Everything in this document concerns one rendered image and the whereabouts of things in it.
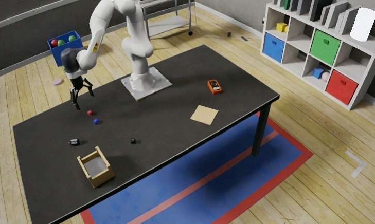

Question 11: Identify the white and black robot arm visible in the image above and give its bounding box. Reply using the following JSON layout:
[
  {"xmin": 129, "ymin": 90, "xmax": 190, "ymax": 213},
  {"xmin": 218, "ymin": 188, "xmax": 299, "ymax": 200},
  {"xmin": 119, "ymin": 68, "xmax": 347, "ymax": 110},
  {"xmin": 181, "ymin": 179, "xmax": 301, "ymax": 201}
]
[{"xmin": 61, "ymin": 0, "xmax": 155, "ymax": 91}]

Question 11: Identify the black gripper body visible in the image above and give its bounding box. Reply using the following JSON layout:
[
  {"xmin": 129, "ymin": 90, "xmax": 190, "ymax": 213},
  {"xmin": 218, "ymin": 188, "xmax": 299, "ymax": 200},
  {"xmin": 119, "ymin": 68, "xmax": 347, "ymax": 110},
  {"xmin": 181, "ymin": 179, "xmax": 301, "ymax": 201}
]
[{"xmin": 70, "ymin": 76, "xmax": 83, "ymax": 90}]

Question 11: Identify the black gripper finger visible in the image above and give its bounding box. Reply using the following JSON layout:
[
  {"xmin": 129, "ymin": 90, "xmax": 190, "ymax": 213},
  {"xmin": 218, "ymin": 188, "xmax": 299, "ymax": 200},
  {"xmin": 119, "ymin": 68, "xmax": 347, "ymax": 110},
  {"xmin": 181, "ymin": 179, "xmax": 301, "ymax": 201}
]
[
  {"xmin": 81, "ymin": 78, "xmax": 94, "ymax": 96},
  {"xmin": 70, "ymin": 86, "xmax": 80, "ymax": 110}
]

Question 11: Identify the beige flat mat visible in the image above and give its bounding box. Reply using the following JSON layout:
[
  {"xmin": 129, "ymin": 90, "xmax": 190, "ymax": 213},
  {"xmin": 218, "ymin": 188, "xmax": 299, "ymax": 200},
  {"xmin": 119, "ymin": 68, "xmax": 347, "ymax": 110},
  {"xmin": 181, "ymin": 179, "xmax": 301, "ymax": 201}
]
[{"xmin": 190, "ymin": 105, "xmax": 218, "ymax": 125}]

